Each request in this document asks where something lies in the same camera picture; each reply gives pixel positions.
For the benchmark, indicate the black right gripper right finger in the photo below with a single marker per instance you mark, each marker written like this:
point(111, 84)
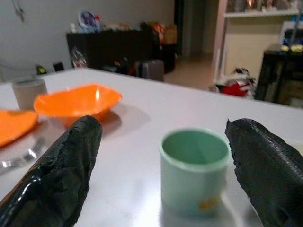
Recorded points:
point(267, 170)

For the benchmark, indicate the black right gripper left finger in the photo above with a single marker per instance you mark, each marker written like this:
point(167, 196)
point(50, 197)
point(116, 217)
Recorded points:
point(59, 170)

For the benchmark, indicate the silver metal cutlery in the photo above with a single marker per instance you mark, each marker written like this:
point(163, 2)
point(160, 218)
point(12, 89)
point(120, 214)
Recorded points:
point(23, 156)

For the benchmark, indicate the orange plastic plate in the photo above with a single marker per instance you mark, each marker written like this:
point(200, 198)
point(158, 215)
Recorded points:
point(14, 125)

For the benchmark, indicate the orange plastic bowl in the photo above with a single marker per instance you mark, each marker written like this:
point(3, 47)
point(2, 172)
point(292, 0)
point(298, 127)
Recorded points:
point(78, 104)

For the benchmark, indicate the mint green cup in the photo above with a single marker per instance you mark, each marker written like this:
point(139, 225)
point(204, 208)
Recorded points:
point(189, 179)

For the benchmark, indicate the beige cup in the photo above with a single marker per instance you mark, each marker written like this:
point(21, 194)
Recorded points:
point(28, 91)

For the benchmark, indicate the red and white bag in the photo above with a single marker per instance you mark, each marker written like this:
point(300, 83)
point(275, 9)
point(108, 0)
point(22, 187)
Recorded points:
point(235, 84)

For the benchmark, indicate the black cabinet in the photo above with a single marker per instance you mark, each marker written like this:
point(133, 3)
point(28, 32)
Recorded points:
point(281, 78)

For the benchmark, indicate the dark wooden sideboard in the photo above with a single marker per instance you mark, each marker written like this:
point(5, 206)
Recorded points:
point(111, 48)

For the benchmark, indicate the white shelf unit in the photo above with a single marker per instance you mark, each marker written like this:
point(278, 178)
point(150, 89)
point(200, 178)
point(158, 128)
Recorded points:
point(258, 35)

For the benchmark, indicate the grey suitcase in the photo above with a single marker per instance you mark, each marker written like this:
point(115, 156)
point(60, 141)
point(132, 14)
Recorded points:
point(151, 69)

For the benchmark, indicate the round white blue plate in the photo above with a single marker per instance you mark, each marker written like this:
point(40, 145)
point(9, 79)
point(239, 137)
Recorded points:
point(87, 20)

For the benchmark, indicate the orange snack bag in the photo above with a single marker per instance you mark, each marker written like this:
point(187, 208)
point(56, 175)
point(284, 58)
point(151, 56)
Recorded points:
point(158, 30)

